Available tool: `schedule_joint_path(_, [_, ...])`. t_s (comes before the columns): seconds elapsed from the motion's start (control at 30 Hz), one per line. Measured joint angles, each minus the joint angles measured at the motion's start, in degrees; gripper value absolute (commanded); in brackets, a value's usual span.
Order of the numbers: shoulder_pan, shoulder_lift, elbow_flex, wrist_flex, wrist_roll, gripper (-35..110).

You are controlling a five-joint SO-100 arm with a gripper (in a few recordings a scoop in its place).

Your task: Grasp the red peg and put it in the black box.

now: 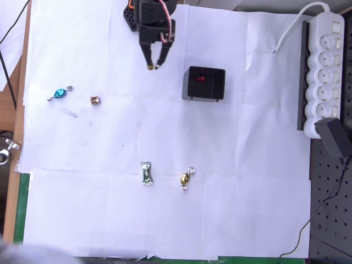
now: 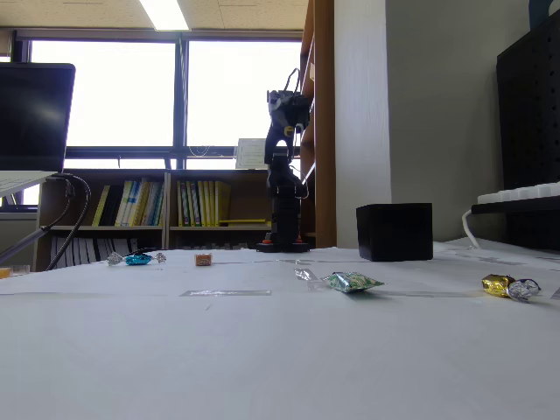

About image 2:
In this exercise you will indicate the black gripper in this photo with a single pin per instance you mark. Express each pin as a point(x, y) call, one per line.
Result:
point(277, 119)

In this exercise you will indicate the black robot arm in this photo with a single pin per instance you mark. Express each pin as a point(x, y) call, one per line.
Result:
point(284, 210)

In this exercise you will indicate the black square container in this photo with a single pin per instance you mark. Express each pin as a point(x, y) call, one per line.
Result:
point(394, 232)

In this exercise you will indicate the tall wooden bookshelf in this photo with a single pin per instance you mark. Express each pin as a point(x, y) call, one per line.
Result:
point(324, 131)

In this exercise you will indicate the white framed sign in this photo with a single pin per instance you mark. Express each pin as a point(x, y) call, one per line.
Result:
point(252, 153)

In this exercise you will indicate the low wooden bookshelf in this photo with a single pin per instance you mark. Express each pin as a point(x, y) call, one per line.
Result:
point(245, 197)

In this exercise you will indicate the upright yellow binder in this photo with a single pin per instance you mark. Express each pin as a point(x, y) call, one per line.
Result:
point(223, 201)

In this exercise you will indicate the flat lying yellow book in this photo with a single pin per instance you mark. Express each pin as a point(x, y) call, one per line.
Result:
point(245, 221)

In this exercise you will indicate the clear tape strip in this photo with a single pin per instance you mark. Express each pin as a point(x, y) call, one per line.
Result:
point(306, 277)
point(225, 292)

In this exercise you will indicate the orange wrapped caramel candy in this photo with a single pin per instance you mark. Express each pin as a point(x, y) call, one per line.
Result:
point(203, 259)

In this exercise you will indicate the green silver candy packet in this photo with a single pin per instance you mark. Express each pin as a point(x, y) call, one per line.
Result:
point(352, 282)

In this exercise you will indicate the ceiling light panel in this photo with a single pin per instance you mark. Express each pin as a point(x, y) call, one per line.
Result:
point(165, 14)

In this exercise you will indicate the blue foil wrapped candy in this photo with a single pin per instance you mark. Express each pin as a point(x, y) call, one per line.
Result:
point(136, 259)

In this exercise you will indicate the leaning yellow book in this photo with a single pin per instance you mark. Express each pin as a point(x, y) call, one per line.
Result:
point(101, 205)

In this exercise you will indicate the white paper table cover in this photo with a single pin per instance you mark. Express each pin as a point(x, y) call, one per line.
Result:
point(262, 350)

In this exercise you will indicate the white power strip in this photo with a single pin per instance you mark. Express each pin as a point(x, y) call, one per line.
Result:
point(520, 193)

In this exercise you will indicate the black pegboard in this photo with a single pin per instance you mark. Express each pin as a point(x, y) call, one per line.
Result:
point(531, 109)

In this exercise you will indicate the gold foil wrapped candy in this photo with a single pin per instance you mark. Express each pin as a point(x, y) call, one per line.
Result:
point(503, 285)

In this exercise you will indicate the grey stand bar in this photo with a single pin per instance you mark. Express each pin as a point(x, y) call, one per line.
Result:
point(19, 247)

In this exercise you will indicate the small yellow object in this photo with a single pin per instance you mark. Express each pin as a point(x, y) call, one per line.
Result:
point(11, 272)

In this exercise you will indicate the dark window frame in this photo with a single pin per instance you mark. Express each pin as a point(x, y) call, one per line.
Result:
point(181, 96)

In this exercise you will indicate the black rail under power strip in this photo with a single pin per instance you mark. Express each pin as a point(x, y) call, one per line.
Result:
point(516, 207)

